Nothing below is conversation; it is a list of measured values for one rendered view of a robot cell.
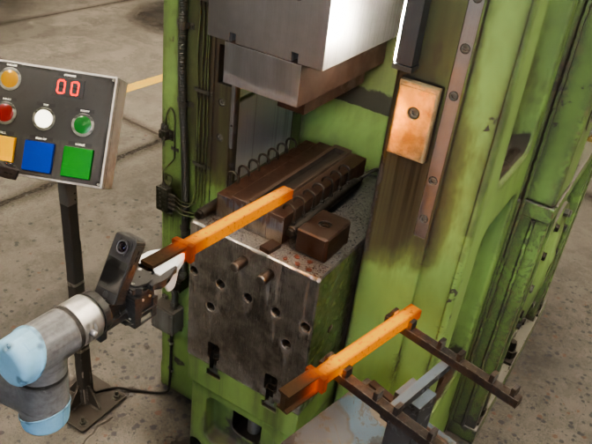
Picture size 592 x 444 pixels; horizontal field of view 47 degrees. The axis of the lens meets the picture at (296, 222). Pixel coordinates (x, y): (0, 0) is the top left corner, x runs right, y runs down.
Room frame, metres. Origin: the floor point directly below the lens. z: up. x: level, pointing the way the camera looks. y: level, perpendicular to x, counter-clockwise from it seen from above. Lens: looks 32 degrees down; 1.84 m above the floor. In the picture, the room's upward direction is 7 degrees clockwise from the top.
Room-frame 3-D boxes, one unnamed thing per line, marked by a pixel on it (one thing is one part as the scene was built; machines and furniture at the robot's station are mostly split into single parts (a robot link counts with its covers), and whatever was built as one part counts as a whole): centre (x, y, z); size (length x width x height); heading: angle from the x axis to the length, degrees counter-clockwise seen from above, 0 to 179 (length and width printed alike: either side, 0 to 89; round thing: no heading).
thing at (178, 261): (0.94, 0.21, 1.10); 0.09 x 0.03 x 0.06; 148
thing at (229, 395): (1.57, -0.04, 0.23); 0.55 x 0.37 x 0.47; 151
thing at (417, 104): (1.37, -0.22, 1.27); 0.09 x 0.02 x 0.17; 61
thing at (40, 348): (0.72, 0.35, 1.12); 0.11 x 0.08 x 0.09; 151
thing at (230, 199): (1.59, 0.01, 0.96); 0.42 x 0.20 x 0.09; 151
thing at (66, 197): (1.60, 0.64, 0.54); 0.04 x 0.04 x 1.08; 61
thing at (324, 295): (1.57, -0.04, 0.69); 0.56 x 0.38 x 0.45; 151
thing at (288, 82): (1.59, 0.01, 1.32); 0.42 x 0.20 x 0.10; 151
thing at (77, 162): (1.47, 0.56, 1.01); 0.07 x 0.05 x 0.07; 86
